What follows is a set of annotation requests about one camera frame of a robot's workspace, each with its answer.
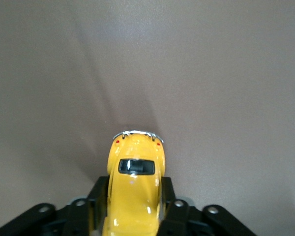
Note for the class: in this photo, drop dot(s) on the brown table cover sheet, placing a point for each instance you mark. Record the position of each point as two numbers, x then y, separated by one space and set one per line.
147 49

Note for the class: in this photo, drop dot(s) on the yellow beetle toy car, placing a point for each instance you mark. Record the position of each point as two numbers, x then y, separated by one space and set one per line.
135 196

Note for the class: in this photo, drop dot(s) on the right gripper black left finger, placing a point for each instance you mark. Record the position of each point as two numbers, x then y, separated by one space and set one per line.
71 221

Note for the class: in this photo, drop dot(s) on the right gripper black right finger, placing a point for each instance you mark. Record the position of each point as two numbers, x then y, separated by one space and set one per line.
186 221

